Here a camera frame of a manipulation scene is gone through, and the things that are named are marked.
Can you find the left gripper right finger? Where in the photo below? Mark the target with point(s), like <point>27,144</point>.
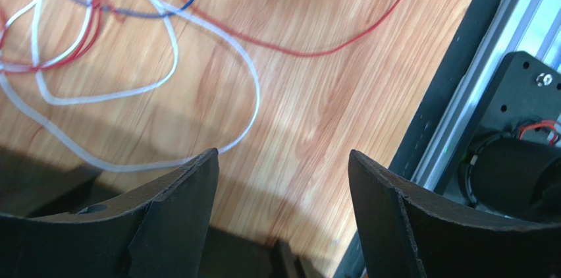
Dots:
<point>406,230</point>

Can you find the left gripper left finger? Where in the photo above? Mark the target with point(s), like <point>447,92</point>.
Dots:
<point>155,230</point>

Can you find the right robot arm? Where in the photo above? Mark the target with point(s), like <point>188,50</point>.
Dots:
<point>517,178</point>

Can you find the aluminium frame rail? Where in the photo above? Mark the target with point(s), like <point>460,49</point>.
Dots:
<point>532,26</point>

